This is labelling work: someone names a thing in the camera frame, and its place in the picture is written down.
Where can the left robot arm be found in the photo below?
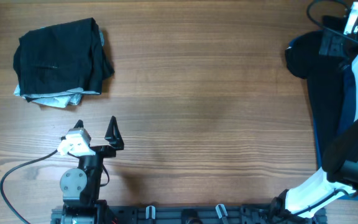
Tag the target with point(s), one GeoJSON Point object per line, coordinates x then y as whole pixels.
{"type": "Point", "coordinates": [81, 185]}

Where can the black folded garment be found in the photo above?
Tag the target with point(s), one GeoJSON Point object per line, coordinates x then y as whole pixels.
{"type": "Point", "coordinates": [62, 58]}

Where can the black polo shirt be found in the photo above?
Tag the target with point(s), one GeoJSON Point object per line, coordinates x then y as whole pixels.
{"type": "Point", "coordinates": [324, 80]}

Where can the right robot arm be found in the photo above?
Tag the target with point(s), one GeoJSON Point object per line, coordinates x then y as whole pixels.
{"type": "Point", "coordinates": [338, 176]}

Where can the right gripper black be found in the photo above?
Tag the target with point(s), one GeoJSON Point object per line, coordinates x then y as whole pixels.
{"type": "Point", "coordinates": [330, 45]}

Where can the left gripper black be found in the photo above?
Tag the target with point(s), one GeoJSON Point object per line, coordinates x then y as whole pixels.
{"type": "Point", "coordinates": [112, 136]}

